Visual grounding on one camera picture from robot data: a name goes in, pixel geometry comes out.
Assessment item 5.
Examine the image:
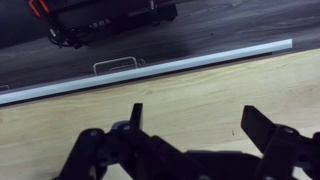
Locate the white drawer front edge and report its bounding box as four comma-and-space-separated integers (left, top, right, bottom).
0, 39, 293, 105

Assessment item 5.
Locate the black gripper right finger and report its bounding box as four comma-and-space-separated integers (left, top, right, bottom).
241, 105, 320, 180

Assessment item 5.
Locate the silver drawer handle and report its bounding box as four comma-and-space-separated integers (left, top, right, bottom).
92, 56, 138, 76

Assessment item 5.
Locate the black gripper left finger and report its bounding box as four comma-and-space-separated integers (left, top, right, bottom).
53, 103, 187, 180

